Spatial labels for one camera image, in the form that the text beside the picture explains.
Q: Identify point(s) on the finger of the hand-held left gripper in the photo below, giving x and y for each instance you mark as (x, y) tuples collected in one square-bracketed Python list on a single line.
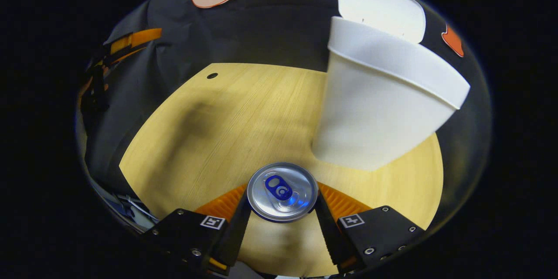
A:
[(139, 38)]

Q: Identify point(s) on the black backdrop cloth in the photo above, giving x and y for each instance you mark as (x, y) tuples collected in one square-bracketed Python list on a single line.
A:
[(261, 30)]

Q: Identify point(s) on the blue pop can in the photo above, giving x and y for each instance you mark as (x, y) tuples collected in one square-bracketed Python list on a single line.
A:
[(282, 192)]

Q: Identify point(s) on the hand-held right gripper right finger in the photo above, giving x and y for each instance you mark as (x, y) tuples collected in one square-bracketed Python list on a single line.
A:
[(329, 235)]

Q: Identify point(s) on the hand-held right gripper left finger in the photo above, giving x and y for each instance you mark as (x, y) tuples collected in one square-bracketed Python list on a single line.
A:
[(235, 235)]

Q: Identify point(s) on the white desktop garbage bin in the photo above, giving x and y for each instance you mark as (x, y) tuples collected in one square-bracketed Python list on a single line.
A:
[(375, 109)]

